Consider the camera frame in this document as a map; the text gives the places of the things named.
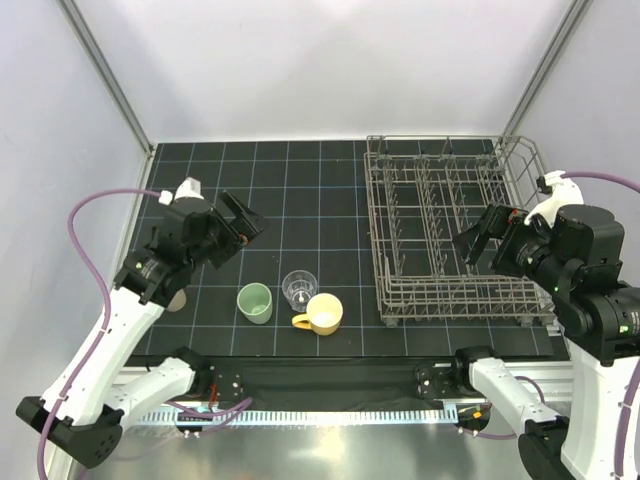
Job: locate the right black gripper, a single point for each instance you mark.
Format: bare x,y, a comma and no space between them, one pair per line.
499,220

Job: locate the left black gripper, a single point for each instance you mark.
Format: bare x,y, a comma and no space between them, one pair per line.
244,226

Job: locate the pale green cup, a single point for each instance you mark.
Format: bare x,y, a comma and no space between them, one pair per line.
255,302

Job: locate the beige paper cup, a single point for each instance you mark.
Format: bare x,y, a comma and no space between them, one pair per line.
178,301

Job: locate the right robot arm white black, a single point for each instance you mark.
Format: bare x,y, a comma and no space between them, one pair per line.
575,259

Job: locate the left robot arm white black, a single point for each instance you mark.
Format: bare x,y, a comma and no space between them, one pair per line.
82,413

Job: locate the clear glass tumbler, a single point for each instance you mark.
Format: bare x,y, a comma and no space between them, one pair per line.
299,287

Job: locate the black grid mat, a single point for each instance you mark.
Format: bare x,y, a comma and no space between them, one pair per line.
313,196

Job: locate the yellow mug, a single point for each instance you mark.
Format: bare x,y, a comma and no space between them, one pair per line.
323,315

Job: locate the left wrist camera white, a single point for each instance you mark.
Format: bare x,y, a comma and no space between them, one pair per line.
189,188

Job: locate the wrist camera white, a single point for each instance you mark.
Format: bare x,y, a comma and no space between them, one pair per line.
561,191
189,188

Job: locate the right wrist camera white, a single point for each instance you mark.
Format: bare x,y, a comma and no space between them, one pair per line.
561,191

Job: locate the grey wire dish rack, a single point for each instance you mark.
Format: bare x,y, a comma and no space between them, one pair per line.
421,192

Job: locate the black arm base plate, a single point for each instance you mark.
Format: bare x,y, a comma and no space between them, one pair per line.
339,384

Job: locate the white slotted cable duct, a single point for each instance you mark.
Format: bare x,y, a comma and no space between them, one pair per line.
172,417

